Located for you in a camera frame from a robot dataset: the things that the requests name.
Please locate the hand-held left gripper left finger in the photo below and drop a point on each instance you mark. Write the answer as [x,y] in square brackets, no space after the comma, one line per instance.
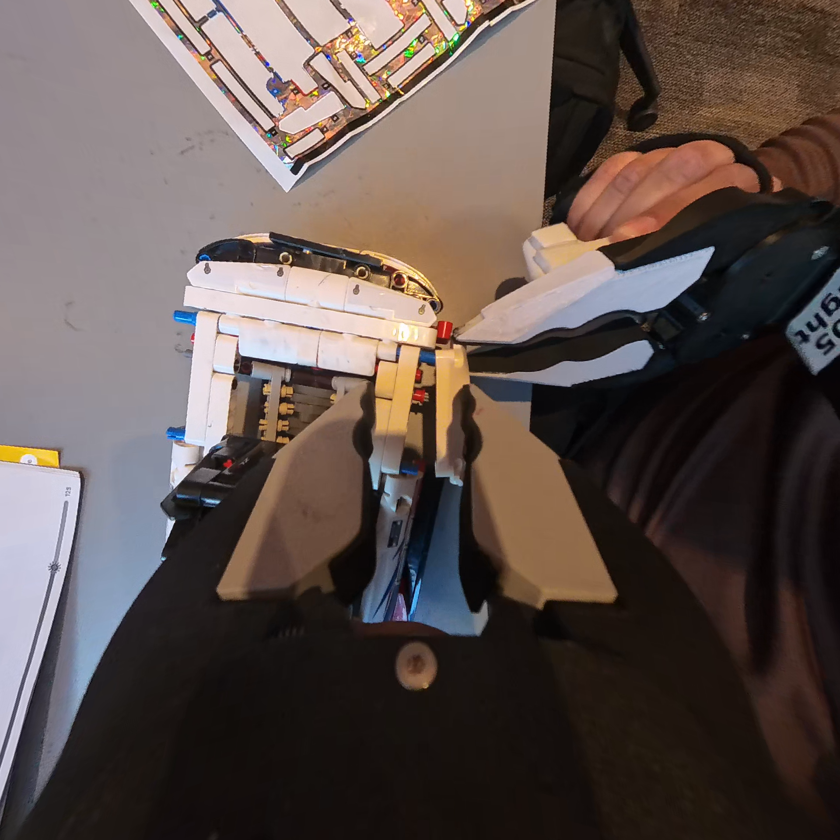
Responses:
[295,512]

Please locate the black office chair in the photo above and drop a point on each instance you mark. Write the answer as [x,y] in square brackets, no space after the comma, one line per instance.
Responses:
[643,115]

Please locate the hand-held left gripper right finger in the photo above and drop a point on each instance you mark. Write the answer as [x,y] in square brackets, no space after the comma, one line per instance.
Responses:
[538,525]

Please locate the grey desk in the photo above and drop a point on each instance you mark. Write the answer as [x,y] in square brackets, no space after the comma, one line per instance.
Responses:
[98,262]

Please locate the toy brick race car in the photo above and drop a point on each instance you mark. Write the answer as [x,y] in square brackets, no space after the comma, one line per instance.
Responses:
[295,289]

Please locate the holographic sticker sheet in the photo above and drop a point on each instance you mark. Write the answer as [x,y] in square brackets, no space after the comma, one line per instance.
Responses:
[249,59]

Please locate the black backpack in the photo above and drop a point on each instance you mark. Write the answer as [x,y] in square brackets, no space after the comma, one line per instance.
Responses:
[577,98]

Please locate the person's right hand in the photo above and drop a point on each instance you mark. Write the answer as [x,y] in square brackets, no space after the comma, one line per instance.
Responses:
[669,184]

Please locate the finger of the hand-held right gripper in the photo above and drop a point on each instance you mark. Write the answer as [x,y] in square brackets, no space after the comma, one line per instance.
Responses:
[590,295]
[590,371]

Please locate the open instruction booklet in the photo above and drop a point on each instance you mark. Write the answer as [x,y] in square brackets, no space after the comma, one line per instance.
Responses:
[33,558]

